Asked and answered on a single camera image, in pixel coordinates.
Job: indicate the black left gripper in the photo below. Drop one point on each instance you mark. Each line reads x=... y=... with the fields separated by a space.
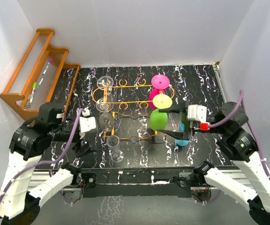
x=80 y=148

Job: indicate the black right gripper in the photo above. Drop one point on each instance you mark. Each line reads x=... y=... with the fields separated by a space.
x=181 y=107

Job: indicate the green wine glass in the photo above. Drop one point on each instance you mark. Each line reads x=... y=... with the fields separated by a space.
x=159 y=120

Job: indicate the pink wine glass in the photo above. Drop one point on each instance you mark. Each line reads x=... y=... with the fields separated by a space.
x=159 y=83

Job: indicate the clear wine glass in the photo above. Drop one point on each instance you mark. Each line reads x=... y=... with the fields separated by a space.
x=105 y=83
x=113 y=143

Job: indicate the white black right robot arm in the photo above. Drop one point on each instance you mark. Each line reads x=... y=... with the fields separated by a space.
x=238 y=145

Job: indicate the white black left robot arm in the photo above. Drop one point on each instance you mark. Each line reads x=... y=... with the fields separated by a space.
x=41 y=140

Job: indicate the orange wooden shelf rack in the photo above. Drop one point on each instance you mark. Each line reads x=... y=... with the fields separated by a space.
x=56 y=85

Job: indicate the green capped marker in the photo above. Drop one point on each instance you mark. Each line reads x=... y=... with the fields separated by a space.
x=33 y=92

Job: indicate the pink capped marker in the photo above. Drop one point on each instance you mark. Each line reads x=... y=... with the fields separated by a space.
x=47 y=66

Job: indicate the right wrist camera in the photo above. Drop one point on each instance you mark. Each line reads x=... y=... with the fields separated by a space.
x=197 y=117

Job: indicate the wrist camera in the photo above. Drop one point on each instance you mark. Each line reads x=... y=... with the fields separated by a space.
x=87 y=123
x=197 y=117

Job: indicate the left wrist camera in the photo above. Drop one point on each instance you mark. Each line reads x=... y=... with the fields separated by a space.
x=87 y=123

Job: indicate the gold wire wine glass rack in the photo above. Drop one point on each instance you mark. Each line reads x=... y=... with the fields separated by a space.
x=121 y=106

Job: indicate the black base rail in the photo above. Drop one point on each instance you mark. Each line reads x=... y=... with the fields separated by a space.
x=165 y=181

